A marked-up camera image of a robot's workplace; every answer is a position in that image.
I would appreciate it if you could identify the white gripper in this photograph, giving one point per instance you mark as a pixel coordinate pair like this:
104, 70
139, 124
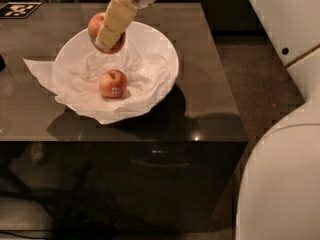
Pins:
119, 16

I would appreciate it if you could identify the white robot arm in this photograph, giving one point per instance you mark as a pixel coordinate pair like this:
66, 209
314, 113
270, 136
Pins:
279, 196

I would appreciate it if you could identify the white bowl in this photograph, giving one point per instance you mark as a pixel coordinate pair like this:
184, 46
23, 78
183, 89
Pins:
153, 57

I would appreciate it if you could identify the red apple with sticker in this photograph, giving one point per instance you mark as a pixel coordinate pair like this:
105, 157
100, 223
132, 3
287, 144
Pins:
113, 84

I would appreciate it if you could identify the white crumpled paper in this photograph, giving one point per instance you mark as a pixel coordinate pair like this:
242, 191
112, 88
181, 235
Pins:
76, 84

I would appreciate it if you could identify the black white fiducial marker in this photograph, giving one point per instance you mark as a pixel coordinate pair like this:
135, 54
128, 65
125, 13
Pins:
18, 10

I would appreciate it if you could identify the dark object at left edge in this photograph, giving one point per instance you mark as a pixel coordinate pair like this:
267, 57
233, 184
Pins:
2, 63

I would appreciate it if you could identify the dark glossy table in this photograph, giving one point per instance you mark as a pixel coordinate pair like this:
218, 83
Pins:
163, 171

